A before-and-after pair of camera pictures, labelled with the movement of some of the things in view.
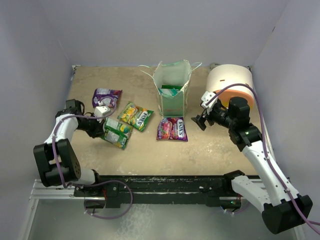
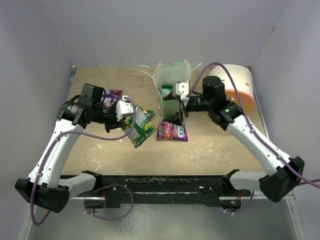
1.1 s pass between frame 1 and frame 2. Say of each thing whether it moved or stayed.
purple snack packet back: stayed
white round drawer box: stayed
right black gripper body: moved
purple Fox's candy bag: stayed
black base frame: stayed
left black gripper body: moved
